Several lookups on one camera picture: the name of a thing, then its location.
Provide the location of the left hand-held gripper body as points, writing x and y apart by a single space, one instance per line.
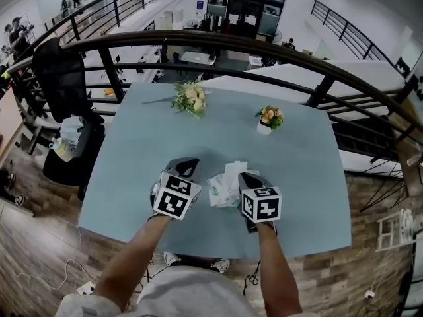
172 200

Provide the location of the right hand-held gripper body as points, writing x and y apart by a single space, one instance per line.
261 203

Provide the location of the white wet wipe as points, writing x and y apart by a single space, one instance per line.
234 169

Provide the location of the white green wet wipe pack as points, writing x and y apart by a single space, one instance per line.
218 191

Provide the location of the person's right forearm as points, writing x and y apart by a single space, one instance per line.
276 266

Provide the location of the person's left forearm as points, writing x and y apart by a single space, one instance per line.
132 259

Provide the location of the person's left white sneaker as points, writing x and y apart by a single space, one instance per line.
171 258

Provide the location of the person's white sneaker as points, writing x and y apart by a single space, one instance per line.
221 265
171 258

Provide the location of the person's right white sneaker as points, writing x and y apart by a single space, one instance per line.
221 265

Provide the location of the potted flowers in white pot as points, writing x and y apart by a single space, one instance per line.
269 119

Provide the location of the person's grey shirt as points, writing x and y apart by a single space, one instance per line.
195 296

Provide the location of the peach flower bouquet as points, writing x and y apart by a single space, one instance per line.
191 99

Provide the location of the white plastic bag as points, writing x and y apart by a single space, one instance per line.
67 137

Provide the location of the white power strip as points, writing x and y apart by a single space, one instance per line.
86 288

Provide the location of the white power adapter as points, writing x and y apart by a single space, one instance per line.
369 294

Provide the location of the black office chair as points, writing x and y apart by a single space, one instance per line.
62 78

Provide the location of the black metal railing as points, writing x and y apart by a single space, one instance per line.
231 41

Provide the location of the standing fan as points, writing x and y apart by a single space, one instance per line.
278 36

